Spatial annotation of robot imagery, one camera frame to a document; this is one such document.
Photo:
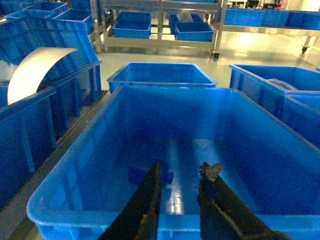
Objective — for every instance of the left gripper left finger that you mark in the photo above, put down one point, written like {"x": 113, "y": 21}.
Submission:
{"x": 140, "y": 217}

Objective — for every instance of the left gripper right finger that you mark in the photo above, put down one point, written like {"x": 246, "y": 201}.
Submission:
{"x": 223, "y": 215}

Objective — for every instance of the blue bottle-shaped plastic part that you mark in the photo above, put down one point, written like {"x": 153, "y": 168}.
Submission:
{"x": 136, "y": 173}

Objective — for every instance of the left blue target bin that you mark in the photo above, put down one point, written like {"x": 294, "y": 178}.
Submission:
{"x": 274, "y": 170}

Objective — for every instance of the blue target bin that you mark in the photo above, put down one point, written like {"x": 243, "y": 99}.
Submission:
{"x": 290, "y": 93}
{"x": 274, "y": 170}

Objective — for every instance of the right blue target bin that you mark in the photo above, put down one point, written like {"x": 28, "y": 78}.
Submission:
{"x": 290, "y": 93}

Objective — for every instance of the blue bin far left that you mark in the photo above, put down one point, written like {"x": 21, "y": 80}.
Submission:
{"x": 31, "y": 127}

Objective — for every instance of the blue bin behind left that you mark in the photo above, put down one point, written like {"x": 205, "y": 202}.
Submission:
{"x": 185, "y": 75}

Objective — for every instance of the background blue bin right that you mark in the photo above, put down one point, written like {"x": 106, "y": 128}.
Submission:
{"x": 197, "y": 30}

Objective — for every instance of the background blue bin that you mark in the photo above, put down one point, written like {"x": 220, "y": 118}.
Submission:
{"x": 133, "y": 25}
{"x": 197, "y": 30}

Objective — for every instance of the curved white sheet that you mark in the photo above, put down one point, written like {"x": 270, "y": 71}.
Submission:
{"x": 31, "y": 71}

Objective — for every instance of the steel cart with wheels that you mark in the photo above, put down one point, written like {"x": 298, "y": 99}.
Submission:
{"x": 297, "y": 23}

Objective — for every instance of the background blue bin left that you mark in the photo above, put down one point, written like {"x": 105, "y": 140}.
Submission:
{"x": 133, "y": 25}

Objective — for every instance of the background steel rack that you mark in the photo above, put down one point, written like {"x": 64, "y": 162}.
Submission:
{"x": 105, "y": 14}

